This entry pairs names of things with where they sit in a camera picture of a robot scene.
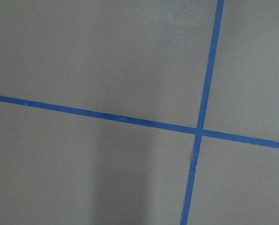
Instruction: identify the blue tape line lengthwise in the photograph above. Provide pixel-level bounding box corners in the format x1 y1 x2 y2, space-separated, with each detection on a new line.
180 0 225 225

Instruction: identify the blue tape line crosswise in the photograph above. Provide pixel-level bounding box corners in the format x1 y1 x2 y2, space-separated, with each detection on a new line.
0 95 279 149

